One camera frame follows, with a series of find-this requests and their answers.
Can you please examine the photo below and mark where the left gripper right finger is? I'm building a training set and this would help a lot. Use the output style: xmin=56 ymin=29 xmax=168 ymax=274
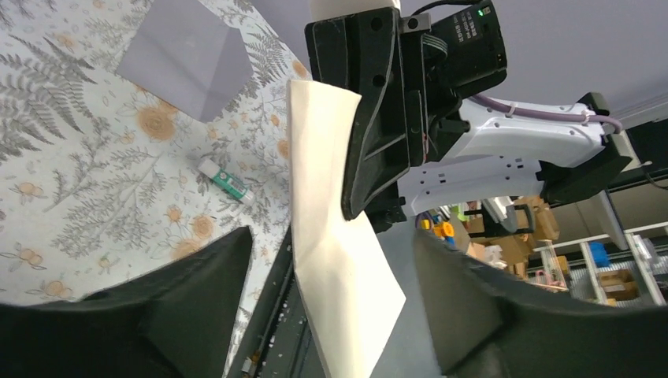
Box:
xmin=413 ymin=230 xmax=667 ymax=377

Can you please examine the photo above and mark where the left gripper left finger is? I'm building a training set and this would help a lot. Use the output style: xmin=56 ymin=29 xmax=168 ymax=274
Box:
xmin=1 ymin=227 xmax=253 ymax=377

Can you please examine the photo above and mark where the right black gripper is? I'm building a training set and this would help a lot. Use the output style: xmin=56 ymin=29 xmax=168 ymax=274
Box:
xmin=305 ymin=1 xmax=507 ymax=220

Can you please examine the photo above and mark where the beige lined letter paper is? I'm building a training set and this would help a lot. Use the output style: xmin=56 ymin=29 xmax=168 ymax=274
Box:
xmin=288 ymin=80 xmax=406 ymax=377

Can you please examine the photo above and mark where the grey lavender envelope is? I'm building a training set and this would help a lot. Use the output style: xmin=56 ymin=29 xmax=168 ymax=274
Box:
xmin=117 ymin=0 xmax=253 ymax=122

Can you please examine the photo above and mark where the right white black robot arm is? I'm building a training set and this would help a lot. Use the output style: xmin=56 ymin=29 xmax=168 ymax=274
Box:
xmin=305 ymin=1 xmax=631 ymax=220

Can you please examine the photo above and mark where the green white glue stick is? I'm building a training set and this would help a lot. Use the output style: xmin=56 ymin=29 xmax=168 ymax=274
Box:
xmin=198 ymin=158 xmax=254 ymax=205

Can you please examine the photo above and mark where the floral patterned table mat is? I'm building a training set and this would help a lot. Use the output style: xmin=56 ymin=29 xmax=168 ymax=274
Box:
xmin=1 ymin=1 xmax=309 ymax=374

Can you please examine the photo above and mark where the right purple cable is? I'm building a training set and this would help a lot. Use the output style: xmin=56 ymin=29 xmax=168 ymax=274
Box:
xmin=469 ymin=94 xmax=625 ymax=135

